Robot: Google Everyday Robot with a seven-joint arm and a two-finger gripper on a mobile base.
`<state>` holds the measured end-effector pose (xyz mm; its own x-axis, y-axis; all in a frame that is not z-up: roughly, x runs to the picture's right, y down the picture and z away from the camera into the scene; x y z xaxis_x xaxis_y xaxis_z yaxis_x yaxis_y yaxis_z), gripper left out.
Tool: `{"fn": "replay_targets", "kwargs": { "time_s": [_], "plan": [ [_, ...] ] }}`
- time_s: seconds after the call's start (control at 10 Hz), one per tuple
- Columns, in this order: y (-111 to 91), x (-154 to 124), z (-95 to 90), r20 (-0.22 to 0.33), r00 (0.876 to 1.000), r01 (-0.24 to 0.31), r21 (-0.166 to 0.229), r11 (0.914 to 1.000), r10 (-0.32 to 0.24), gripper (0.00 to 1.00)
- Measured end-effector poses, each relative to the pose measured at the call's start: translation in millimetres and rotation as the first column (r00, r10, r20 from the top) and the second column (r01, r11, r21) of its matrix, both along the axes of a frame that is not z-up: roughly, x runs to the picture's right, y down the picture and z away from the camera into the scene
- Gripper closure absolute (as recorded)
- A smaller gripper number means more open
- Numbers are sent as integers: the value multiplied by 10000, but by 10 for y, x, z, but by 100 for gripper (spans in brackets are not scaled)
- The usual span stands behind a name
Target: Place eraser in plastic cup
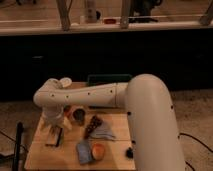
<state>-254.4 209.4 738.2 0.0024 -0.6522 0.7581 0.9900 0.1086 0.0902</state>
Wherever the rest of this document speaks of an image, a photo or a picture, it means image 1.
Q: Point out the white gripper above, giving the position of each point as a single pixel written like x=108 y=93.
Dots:
x=60 y=121

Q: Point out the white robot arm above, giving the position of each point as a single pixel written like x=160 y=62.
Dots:
x=151 y=117

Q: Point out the eraser on table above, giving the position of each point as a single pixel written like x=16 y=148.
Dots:
x=52 y=139

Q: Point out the clear plastic cup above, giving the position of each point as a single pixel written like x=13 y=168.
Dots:
x=78 y=115

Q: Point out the brown spotted object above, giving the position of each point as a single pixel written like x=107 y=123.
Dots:
x=93 y=124

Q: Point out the grey cloth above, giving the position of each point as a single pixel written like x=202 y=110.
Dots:
x=103 y=132

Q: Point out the black pole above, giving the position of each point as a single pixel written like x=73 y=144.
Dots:
x=19 y=131

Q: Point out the orange round object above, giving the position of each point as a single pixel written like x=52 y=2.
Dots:
x=98 y=151

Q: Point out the small black object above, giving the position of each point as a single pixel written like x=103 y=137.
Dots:
x=129 y=153

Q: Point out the red object on shelf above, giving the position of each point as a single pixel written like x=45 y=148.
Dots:
x=109 y=21

